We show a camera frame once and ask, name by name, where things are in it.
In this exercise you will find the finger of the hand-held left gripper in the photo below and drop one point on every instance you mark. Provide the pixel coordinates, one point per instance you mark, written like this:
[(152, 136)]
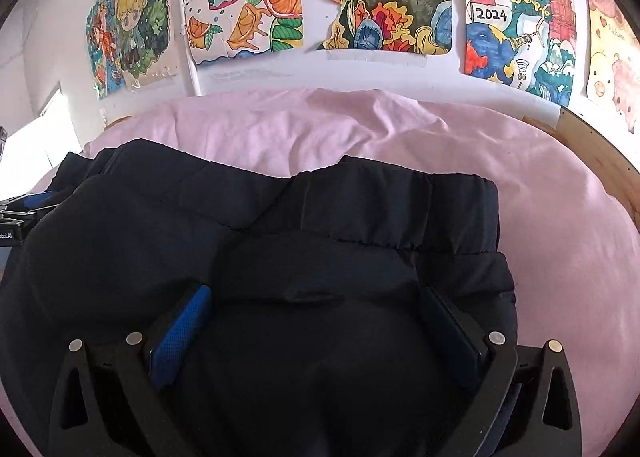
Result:
[(40, 200)]

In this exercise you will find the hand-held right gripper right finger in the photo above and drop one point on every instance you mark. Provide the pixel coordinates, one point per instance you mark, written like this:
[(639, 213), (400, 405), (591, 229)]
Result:
[(452, 342)]

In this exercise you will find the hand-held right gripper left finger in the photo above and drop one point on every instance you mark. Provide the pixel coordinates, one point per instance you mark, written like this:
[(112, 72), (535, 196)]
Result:
[(180, 337)]

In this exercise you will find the black padded jacket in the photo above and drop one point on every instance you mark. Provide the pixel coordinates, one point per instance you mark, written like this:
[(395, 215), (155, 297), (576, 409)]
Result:
[(300, 317)]

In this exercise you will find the bright window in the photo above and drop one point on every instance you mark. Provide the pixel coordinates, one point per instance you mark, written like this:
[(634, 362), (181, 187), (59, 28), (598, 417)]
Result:
[(35, 137)]

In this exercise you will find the pink bed sheet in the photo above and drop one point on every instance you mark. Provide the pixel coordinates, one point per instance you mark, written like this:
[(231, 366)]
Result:
[(550, 237)]

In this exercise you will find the orange-haired swimmer drawing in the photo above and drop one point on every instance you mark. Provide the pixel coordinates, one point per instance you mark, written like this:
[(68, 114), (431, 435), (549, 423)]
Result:
[(100, 52)]

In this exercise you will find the blond figure drawing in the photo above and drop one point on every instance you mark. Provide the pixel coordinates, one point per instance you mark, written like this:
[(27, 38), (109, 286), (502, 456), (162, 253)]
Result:
[(142, 22)]

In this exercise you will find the city and globe drawing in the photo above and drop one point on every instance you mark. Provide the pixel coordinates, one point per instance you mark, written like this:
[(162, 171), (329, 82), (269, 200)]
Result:
[(520, 22)]

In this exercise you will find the chicks and pigs drawing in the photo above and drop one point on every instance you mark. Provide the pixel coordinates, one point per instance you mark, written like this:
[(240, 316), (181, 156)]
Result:
[(612, 52)]

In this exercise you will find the white wall outlet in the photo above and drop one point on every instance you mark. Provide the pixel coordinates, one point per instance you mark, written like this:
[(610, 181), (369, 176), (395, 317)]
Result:
[(102, 117)]

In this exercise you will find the white wall pipe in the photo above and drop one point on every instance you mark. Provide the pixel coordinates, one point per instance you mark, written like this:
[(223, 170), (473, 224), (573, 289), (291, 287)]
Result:
[(195, 79)]

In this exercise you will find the wooden bed frame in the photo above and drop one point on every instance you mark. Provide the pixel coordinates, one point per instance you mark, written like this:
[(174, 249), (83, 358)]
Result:
[(590, 147)]

